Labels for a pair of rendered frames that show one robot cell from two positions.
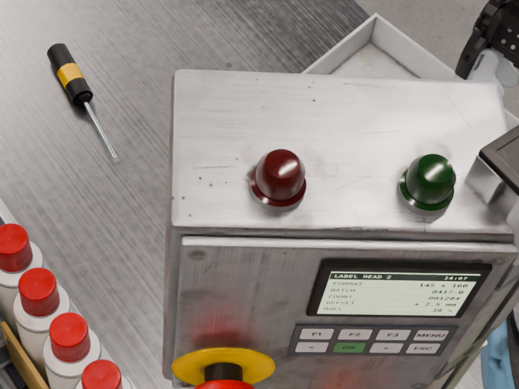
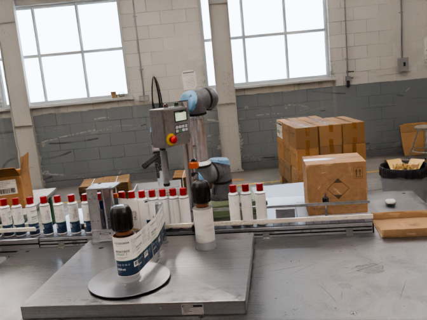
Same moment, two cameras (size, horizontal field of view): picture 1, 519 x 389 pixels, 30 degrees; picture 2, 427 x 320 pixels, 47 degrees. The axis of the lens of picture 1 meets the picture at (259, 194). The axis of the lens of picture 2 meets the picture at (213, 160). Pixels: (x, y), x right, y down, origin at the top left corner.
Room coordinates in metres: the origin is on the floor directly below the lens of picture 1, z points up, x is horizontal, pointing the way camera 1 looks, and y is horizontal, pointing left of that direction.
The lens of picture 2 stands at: (-1.78, 1.22, 1.64)
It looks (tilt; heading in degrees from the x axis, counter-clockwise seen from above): 10 degrees down; 324
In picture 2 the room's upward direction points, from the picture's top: 5 degrees counter-clockwise
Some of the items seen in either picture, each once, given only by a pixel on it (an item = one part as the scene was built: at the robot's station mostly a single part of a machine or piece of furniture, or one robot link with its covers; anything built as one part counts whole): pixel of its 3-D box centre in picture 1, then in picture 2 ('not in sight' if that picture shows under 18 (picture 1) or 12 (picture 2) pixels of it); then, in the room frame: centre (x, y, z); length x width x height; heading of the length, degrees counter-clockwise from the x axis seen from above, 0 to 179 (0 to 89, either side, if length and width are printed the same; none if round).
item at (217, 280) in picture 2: not in sight; (153, 270); (-0.09, 0.34, 0.86); 0.80 x 0.67 x 0.05; 46
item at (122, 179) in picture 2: not in sight; (107, 192); (4.22, -1.35, 0.16); 0.65 x 0.54 x 0.32; 60
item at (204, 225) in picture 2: not in sight; (203, 214); (-0.12, 0.08, 1.03); 0.09 x 0.09 x 0.30
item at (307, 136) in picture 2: not in sight; (318, 155); (2.35, -3.46, 0.45); 1.20 x 0.84 x 0.89; 147
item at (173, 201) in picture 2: not in sight; (174, 208); (0.22, 0.02, 0.98); 0.05 x 0.05 x 0.20
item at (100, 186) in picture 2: not in sight; (103, 186); (0.36, 0.32, 1.14); 0.14 x 0.11 x 0.01; 46
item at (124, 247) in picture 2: not in sight; (124, 242); (-0.17, 0.49, 1.04); 0.09 x 0.09 x 0.29
